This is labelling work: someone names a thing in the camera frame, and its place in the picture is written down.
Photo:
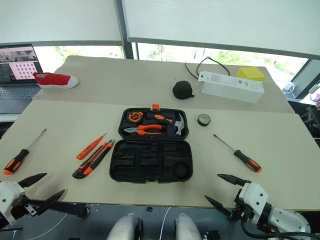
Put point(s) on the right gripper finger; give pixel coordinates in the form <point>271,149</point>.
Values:
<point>221,207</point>
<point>235,180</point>

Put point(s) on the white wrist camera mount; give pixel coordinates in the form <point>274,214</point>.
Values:
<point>255,197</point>
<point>10,195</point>

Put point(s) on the orange black utility knife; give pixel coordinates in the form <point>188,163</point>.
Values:
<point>92,162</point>

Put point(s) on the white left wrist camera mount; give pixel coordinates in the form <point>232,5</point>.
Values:
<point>10,195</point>

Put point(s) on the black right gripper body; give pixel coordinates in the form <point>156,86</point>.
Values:
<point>241,212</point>

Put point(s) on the orange voltage tester pen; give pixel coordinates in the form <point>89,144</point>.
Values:
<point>88,148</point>

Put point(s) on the black under-table bar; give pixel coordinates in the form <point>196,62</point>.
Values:
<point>70,209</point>

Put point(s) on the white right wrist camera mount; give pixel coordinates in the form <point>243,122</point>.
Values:
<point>255,197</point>

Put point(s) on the yellow sponge block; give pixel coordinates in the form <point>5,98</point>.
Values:
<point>251,73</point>

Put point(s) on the black electrical tape roll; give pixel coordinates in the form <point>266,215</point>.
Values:
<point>200,121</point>

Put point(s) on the white roller blind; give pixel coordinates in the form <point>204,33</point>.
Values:
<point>57,20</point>
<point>220,22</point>

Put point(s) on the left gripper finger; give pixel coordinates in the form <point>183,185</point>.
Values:
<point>51,202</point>
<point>32,180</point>

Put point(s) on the open laptop computer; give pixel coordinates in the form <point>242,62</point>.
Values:
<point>17,75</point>

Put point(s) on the black tool case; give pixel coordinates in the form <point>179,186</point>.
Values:
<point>150,162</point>

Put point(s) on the dark window frame post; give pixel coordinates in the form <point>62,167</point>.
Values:
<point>128,50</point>

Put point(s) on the red canvas shoe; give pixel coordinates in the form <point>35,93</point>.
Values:
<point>53,80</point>

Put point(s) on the black office chair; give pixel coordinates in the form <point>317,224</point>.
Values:
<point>312,120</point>

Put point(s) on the long white cardboard box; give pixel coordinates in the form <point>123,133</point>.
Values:
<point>230,87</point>

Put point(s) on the small white desk device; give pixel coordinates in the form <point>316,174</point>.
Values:
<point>289,87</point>

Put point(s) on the orange black tape measure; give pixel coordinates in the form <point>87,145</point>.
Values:
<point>134,117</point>

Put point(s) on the claw hammer orange grip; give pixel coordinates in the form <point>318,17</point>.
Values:
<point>162,118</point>

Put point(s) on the black round zip pouch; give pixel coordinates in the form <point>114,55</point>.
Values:
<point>182,90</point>

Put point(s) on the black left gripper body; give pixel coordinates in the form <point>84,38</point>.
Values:
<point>21,208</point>

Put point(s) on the silver rounded robot leg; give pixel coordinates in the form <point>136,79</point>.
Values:
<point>123,228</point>
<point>187,228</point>

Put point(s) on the black orange screwdriver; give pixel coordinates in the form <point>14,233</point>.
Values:
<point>247,161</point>
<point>16,161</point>

